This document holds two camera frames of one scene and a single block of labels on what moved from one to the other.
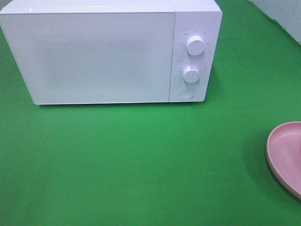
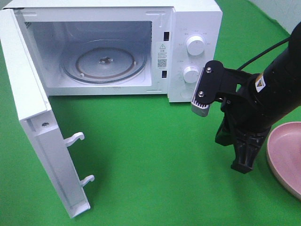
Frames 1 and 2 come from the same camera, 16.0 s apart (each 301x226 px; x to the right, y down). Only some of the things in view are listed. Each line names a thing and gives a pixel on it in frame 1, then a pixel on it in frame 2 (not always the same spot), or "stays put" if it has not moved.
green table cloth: (200, 163) stays put
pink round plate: (283, 153) stays put
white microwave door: (93, 57) -> (40, 126)
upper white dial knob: (195, 45) stays put
